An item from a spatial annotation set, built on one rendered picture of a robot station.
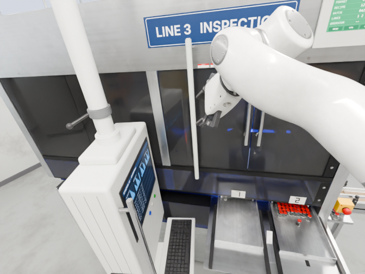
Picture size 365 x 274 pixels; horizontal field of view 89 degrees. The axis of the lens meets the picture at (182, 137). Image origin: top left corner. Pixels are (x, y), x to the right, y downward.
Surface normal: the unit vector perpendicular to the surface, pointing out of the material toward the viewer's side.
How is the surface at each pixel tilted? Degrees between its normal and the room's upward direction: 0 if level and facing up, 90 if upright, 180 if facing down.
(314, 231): 0
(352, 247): 0
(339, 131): 77
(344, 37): 90
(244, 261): 0
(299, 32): 52
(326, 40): 90
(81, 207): 90
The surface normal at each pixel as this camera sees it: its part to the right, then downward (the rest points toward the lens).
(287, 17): 0.23, -0.32
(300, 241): -0.09, -0.86
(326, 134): -0.92, 0.35
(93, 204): -0.08, 0.51
